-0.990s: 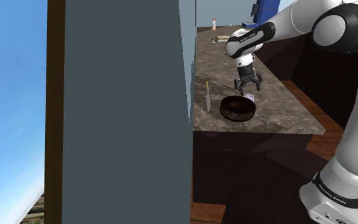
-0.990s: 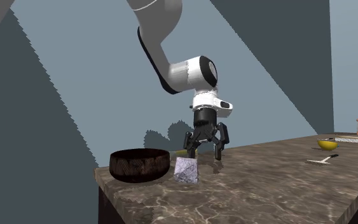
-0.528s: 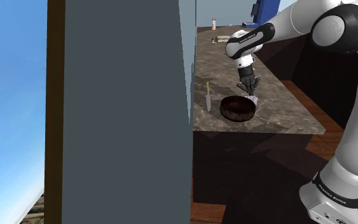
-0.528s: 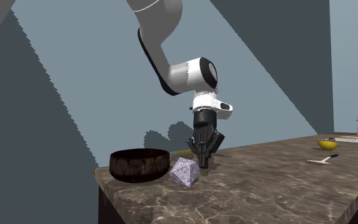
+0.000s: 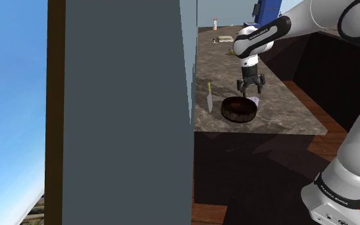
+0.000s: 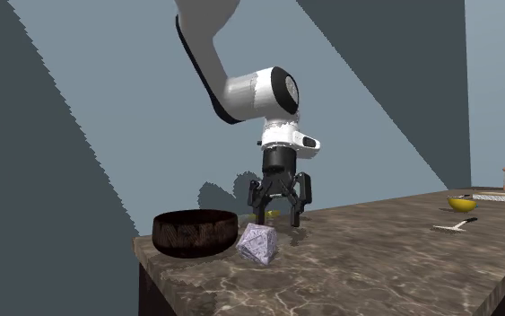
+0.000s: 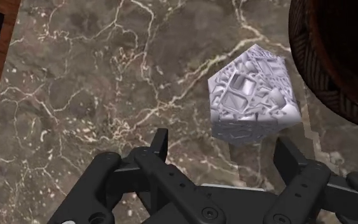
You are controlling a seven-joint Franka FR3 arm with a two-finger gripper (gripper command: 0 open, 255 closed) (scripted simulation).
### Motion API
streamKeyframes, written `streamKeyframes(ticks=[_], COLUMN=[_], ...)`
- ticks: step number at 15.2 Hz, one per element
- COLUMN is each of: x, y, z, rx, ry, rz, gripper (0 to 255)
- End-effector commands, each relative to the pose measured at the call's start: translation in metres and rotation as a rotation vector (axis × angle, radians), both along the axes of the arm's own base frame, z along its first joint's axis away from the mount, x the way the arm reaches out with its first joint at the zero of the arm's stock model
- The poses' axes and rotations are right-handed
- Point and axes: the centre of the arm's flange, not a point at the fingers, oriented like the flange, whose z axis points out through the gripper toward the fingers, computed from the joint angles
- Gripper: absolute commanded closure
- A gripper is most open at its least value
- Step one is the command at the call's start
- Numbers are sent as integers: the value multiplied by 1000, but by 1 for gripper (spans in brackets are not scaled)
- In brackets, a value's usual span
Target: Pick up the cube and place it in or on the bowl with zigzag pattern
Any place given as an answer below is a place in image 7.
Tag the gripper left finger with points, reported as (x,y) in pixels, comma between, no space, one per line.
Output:
(154,183)

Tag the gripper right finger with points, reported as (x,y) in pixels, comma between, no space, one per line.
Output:
(302,186)

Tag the white embossed cube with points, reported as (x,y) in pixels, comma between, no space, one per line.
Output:
(250,96)

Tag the dark brown woven basket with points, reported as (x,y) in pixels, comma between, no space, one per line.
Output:
(336,56)

